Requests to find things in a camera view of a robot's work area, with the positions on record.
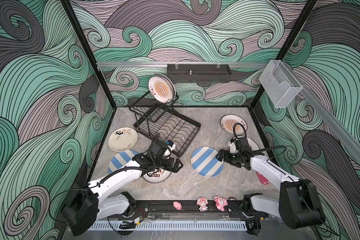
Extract blue white striped plate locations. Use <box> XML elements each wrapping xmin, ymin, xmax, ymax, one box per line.
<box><xmin>191</xmin><ymin>147</ymin><xmax>224</xmax><ymax>178</ymax></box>
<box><xmin>108</xmin><ymin>150</ymin><xmax>138</xmax><ymax>174</ymax></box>

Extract orange sunburst plate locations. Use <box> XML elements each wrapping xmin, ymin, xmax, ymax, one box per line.
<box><xmin>148</xmin><ymin>74</ymin><xmax>176</xmax><ymax>104</ymax></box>
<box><xmin>220</xmin><ymin>114</ymin><xmax>248</xmax><ymax>135</ymax></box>

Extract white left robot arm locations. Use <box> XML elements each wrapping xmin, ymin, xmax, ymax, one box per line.
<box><xmin>60</xmin><ymin>140</ymin><xmax>183</xmax><ymax>237</ymax></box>

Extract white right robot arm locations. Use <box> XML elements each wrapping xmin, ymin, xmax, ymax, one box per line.
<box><xmin>216</xmin><ymin>148</ymin><xmax>326</xmax><ymax>229</ymax></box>

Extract white plate red Chinese characters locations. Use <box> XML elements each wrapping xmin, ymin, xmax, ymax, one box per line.
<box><xmin>143</xmin><ymin>169</ymin><xmax>172</xmax><ymax>184</ymax></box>

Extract small pink pig toy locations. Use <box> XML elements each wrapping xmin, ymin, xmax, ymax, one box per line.
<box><xmin>173</xmin><ymin>201</ymin><xmax>182</xmax><ymax>210</ymax></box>

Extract pink hooded doll figurine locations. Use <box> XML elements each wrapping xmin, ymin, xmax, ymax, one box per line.
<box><xmin>197</xmin><ymin>197</ymin><xmax>209</xmax><ymax>212</ymax></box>

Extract cream floral plate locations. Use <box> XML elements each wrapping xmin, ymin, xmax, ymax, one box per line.
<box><xmin>108</xmin><ymin>127</ymin><xmax>138</xmax><ymax>152</ymax></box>

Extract pink plush creature toy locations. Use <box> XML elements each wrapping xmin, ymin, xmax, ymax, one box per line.
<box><xmin>214</xmin><ymin>196</ymin><xmax>229</xmax><ymax>212</ymax></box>

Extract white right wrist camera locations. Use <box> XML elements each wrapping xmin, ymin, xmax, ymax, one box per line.
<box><xmin>229</xmin><ymin>138</ymin><xmax>241</xmax><ymax>154</ymax></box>

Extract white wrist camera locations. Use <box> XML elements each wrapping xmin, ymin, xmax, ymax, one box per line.
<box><xmin>163</xmin><ymin>140</ymin><xmax>176</xmax><ymax>158</ymax></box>
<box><xmin>229</xmin><ymin>138</ymin><xmax>241</xmax><ymax>154</ymax></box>

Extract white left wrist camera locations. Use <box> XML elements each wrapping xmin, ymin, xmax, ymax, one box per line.
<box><xmin>163</xmin><ymin>140</ymin><xmax>176</xmax><ymax>158</ymax></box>

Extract black wire dish rack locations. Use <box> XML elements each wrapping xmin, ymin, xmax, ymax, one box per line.
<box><xmin>129</xmin><ymin>91</ymin><xmax>201</xmax><ymax>158</ymax></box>

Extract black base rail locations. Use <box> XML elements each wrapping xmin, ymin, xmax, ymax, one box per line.
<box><xmin>119</xmin><ymin>199</ymin><xmax>269</xmax><ymax>221</ymax></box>

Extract white slotted cable duct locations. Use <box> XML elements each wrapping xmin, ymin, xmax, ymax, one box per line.
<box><xmin>89</xmin><ymin>220</ymin><xmax>247</xmax><ymax>232</ymax></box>

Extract black wall-mounted tray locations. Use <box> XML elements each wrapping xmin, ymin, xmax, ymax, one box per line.
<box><xmin>166</xmin><ymin>65</ymin><xmax>232</xmax><ymax>83</ymax></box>

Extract clear acrylic wall holder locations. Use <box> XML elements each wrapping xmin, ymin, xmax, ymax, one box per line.
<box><xmin>259</xmin><ymin>60</ymin><xmax>303</xmax><ymax>109</ymax></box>

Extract aluminium wall rail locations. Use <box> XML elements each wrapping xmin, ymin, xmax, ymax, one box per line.
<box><xmin>96</xmin><ymin>61</ymin><xmax>268</xmax><ymax>69</ymax></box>

